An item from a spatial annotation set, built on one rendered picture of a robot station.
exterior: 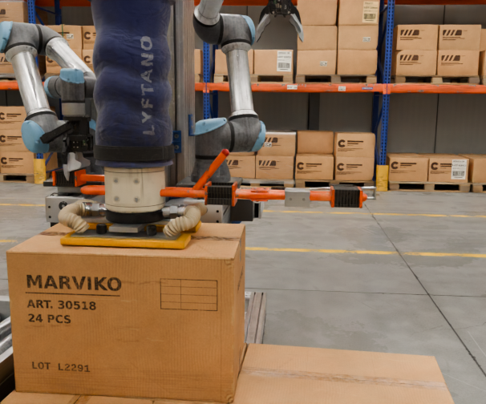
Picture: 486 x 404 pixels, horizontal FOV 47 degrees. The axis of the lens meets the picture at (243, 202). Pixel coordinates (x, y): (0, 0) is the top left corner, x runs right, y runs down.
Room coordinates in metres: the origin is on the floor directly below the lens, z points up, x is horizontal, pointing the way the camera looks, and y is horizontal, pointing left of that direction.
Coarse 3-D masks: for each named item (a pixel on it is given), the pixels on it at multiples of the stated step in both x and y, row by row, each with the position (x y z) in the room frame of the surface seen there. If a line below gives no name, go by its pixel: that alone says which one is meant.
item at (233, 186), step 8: (208, 184) 1.54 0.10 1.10; (216, 184) 1.61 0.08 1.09; (224, 184) 1.61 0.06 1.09; (232, 184) 1.60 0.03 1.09; (208, 192) 1.52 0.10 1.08; (216, 192) 1.52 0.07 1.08; (224, 192) 1.52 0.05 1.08; (232, 192) 1.52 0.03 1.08; (208, 200) 1.52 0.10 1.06; (216, 200) 1.52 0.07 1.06; (224, 200) 1.52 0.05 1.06; (232, 200) 1.52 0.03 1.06
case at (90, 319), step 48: (48, 240) 1.51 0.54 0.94; (192, 240) 1.53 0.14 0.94; (240, 240) 1.55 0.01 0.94; (48, 288) 1.40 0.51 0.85; (96, 288) 1.39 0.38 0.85; (144, 288) 1.38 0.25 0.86; (192, 288) 1.37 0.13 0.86; (240, 288) 1.56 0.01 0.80; (48, 336) 1.40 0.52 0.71; (96, 336) 1.39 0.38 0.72; (144, 336) 1.38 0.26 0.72; (192, 336) 1.37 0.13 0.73; (240, 336) 1.57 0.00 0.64; (48, 384) 1.40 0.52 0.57; (96, 384) 1.39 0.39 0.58; (144, 384) 1.38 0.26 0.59; (192, 384) 1.37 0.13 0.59
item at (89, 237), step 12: (96, 228) 1.49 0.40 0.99; (60, 240) 1.46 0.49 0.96; (72, 240) 1.45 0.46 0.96; (84, 240) 1.45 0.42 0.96; (96, 240) 1.45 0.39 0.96; (108, 240) 1.44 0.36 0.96; (120, 240) 1.44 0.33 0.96; (132, 240) 1.44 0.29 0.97; (144, 240) 1.44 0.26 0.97; (156, 240) 1.44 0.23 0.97; (168, 240) 1.44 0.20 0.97; (180, 240) 1.44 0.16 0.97
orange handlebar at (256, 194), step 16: (80, 176) 1.86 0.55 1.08; (96, 176) 1.85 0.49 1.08; (96, 192) 1.56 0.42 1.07; (160, 192) 1.55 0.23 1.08; (176, 192) 1.55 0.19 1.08; (192, 192) 1.54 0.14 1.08; (240, 192) 1.53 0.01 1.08; (256, 192) 1.53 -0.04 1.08; (272, 192) 1.53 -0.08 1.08; (320, 192) 1.55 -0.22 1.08
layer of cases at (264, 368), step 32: (256, 352) 1.67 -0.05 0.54; (288, 352) 1.67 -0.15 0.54; (320, 352) 1.67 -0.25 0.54; (352, 352) 1.67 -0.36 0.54; (256, 384) 1.46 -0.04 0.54; (288, 384) 1.46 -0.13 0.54; (320, 384) 1.47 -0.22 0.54; (352, 384) 1.47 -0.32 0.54; (384, 384) 1.47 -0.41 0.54; (416, 384) 1.47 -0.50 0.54
